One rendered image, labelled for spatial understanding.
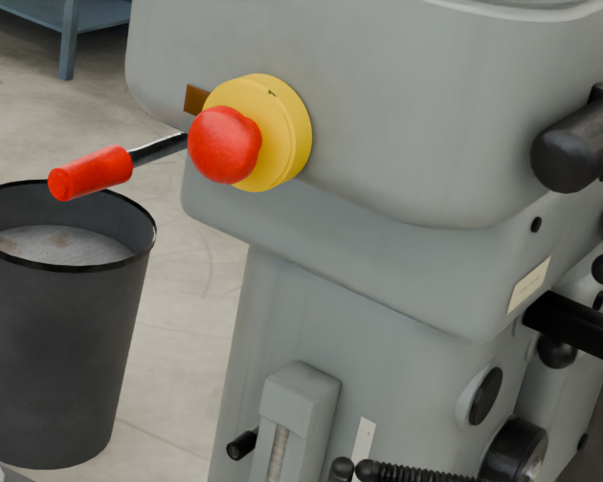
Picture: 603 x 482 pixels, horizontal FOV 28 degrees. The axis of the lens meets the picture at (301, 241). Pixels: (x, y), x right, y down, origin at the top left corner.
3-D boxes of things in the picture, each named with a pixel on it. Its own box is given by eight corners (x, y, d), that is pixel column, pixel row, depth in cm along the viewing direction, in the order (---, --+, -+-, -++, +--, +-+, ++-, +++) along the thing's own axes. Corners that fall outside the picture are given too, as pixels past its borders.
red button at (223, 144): (236, 200, 60) (249, 126, 58) (173, 172, 61) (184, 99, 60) (273, 184, 62) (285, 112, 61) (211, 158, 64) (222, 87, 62)
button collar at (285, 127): (282, 209, 62) (302, 101, 60) (190, 169, 65) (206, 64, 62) (302, 199, 64) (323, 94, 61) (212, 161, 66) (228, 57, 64)
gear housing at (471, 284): (485, 362, 72) (529, 214, 67) (167, 215, 82) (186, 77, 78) (651, 212, 99) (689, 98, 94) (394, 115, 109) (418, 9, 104)
